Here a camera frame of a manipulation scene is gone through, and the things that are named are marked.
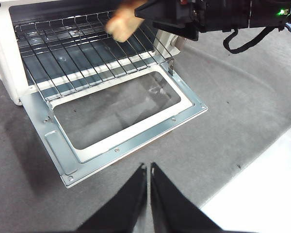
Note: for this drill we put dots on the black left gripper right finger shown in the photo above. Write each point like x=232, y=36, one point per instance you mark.
x=177, y=208

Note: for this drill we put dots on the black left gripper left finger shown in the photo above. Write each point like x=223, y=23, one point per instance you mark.
x=121, y=208

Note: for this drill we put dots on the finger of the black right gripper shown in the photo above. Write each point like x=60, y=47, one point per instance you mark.
x=160, y=11
x=182, y=30

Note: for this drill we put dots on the golden brown bread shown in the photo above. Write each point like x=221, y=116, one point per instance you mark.
x=122, y=26

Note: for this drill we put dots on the white Toshiba toaster oven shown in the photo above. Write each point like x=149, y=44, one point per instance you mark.
x=2, y=60

